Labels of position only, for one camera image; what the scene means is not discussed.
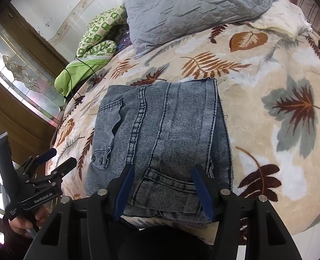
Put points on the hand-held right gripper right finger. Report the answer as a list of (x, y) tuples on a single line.
[(203, 195)]

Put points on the purple plastic bag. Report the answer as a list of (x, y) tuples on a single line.
[(123, 42)]

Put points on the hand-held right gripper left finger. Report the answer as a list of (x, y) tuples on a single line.
[(124, 192)]

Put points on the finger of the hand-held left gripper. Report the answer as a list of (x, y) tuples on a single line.
[(66, 164), (49, 153)]

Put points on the green patterned white blanket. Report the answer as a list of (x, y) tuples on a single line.
[(95, 48)]

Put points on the person's left hand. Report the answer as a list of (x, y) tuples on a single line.
[(23, 223)]

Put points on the wooden door with glass panels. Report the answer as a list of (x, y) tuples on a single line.
[(16, 86)]

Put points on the striped pink fabric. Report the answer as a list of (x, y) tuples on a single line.
[(311, 8)]

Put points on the cream yellow-edged pillow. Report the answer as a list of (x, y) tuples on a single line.
[(280, 19)]

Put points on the leaf print beige blanket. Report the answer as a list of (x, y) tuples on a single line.
[(257, 86)]

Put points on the grey denim pants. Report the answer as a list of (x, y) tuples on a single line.
[(162, 127)]

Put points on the grey quilted pillow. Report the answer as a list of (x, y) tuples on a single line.
[(192, 10)]

